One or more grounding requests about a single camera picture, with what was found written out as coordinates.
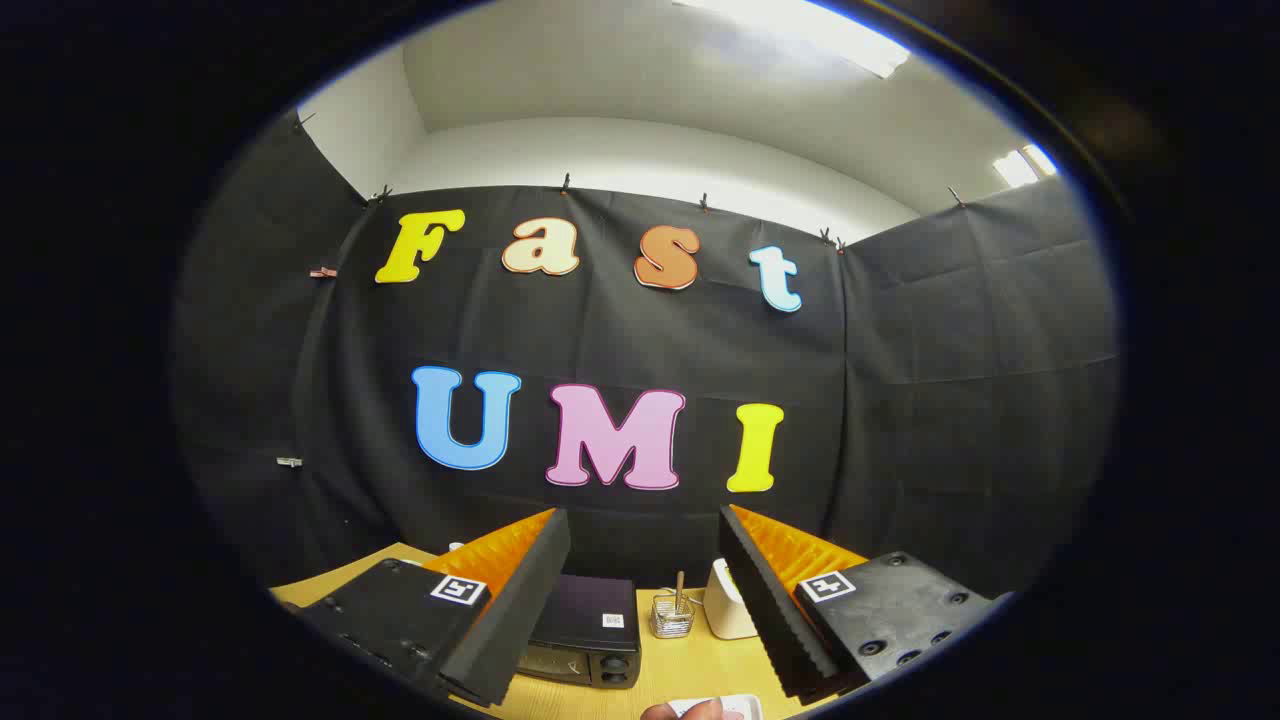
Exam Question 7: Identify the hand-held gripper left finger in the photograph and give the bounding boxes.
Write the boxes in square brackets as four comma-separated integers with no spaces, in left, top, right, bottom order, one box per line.
[272,508,571,709]

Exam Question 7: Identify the small ceiling light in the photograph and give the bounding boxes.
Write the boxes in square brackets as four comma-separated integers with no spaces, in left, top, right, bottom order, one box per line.
[992,143,1059,189]

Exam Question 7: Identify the white square plate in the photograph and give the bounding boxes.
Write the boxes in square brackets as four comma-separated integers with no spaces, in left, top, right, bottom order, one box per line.
[668,694,764,720]

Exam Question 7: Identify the white toaster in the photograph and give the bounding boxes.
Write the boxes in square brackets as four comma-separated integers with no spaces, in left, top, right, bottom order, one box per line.
[703,558,761,641]

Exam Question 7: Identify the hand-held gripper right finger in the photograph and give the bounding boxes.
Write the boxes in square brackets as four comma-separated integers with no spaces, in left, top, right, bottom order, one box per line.
[718,504,1013,706]

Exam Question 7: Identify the black toaster oven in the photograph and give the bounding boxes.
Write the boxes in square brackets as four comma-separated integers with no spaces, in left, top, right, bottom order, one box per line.
[515,573,642,691]

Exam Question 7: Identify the wire utensil holder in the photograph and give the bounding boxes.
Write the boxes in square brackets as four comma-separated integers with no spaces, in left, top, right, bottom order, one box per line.
[650,592,696,639]

